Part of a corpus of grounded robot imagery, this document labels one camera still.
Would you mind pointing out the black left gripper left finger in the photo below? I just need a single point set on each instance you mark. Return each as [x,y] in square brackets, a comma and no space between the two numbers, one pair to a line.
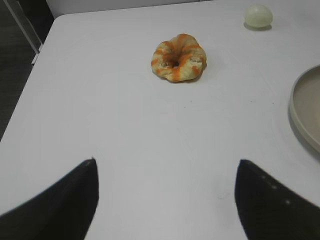
[64,211]

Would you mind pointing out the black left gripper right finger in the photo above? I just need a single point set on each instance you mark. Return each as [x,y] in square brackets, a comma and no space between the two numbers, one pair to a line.
[268,210]

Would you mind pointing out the orange striped bagel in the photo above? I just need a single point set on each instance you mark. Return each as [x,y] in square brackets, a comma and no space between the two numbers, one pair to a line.
[179,59]

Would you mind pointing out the grey table leg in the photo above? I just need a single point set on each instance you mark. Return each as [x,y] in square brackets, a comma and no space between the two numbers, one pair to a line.
[25,26]

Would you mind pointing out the pale white egg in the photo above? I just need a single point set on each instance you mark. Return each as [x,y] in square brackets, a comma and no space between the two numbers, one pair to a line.
[258,16]

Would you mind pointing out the beige round plate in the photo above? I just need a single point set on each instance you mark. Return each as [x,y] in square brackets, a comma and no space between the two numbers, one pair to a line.
[304,107]

